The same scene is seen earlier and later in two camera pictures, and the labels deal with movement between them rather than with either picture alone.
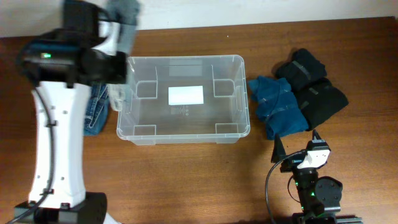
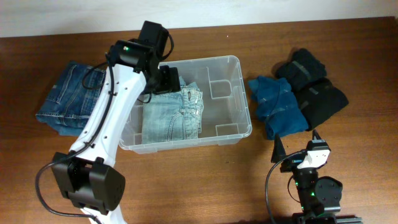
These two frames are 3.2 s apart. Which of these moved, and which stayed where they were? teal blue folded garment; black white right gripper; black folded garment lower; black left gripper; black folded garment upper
Moved: black left gripper
Stayed: teal blue folded garment; black folded garment lower; black white right gripper; black folded garment upper
